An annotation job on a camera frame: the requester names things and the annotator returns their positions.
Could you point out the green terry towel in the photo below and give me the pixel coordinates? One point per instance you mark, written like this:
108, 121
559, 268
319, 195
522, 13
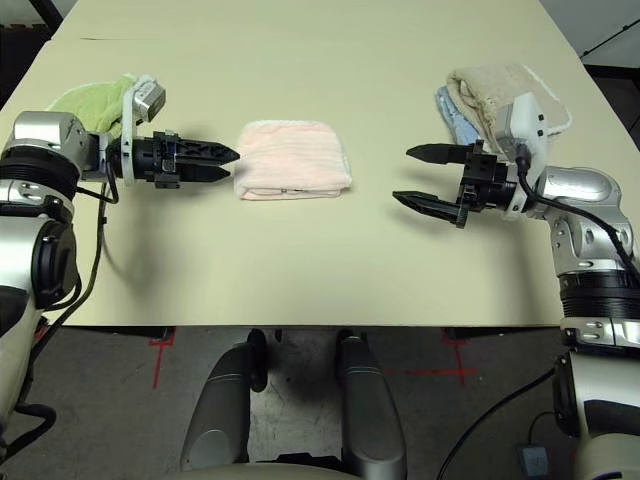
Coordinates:
90, 105

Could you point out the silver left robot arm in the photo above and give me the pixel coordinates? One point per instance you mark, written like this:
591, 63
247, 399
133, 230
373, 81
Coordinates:
35, 225

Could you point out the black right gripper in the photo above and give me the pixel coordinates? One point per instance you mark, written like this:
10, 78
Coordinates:
487, 182

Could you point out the grey power adapter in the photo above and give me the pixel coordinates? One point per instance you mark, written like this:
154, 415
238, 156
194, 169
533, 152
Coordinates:
534, 460

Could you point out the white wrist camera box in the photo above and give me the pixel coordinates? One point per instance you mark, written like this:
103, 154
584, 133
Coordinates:
530, 130
145, 102

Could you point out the side table with black frame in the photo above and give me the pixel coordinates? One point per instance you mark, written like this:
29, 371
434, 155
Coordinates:
54, 12

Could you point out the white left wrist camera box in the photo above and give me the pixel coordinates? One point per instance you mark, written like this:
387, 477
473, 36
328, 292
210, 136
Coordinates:
145, 102

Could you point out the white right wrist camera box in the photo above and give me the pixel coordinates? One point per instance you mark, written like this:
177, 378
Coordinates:
530, 130

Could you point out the grey robot leg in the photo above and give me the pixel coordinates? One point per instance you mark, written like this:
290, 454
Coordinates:
220, 410
370, 410

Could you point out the pink terry towel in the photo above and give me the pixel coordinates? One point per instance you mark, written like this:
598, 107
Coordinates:
295, 160

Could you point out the grey robot right leg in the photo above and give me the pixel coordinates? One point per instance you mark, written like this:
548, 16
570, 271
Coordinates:
370, 410

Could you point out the grey robot left leg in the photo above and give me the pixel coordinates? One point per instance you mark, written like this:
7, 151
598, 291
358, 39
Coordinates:
220, 410

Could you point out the beige terry towel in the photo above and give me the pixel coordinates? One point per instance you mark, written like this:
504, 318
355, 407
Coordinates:
500, 90

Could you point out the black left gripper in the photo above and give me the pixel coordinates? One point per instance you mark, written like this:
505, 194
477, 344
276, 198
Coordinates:
145, 160

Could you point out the light blue terry towel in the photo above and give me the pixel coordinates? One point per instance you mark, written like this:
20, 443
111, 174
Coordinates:
455, 120

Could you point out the black foam floor mats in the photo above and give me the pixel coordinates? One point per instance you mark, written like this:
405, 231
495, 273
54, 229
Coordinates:
20, 55

